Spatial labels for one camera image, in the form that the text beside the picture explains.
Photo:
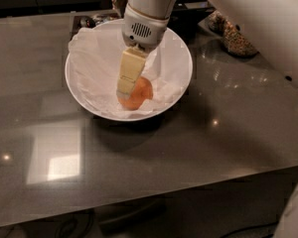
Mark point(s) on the white paper napkin liner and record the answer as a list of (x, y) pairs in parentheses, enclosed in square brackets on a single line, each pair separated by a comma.
[(96, 63)]

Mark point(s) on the orange fruit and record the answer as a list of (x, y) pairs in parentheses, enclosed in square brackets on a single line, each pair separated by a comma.
[(143, 90)]

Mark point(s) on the glass jar of cereal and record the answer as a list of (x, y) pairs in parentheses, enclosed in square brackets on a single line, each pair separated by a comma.
[(233, 41)]

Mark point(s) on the white gripper with vent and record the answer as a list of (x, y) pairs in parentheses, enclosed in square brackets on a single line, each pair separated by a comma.
[(143, 30)]

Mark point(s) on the white bowl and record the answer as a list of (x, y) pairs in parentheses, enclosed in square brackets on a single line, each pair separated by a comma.
[(178, 57)]

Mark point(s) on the black tray with small items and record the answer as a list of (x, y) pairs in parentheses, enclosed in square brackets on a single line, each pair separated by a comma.
[(91, 21)]

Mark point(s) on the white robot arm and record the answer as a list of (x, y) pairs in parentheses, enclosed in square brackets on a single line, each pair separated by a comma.
[(270, 25)]

